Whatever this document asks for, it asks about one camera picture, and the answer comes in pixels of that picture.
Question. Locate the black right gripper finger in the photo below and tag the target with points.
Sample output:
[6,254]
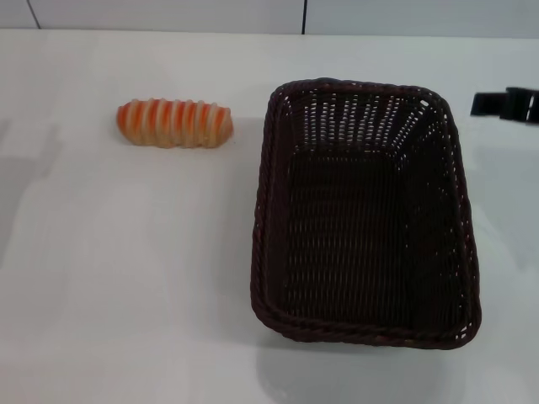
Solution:
[522,105]
[486,104]

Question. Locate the dark brown woven basket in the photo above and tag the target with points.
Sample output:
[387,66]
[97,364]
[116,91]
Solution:
[358,235]

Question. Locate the orange striped bread loaf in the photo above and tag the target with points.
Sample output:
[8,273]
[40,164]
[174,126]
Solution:
[177,124]

